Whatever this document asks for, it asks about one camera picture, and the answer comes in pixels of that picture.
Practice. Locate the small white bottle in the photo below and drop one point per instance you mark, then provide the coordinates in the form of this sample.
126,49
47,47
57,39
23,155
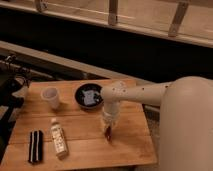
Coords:
58,139

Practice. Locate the dark red pepper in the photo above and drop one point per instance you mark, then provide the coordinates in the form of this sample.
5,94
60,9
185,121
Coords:
108,133

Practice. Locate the white plastic cup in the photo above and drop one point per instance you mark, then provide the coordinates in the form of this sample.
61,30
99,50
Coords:
51,96

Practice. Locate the black bowl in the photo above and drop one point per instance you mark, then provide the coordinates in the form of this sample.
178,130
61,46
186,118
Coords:
88,96

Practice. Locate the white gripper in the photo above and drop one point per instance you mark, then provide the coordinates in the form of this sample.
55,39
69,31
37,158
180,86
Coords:
110,115

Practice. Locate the black equipment at left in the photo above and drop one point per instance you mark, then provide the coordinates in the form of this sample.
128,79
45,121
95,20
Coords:
14,85

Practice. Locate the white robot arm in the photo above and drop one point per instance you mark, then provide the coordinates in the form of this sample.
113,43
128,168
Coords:
186,119

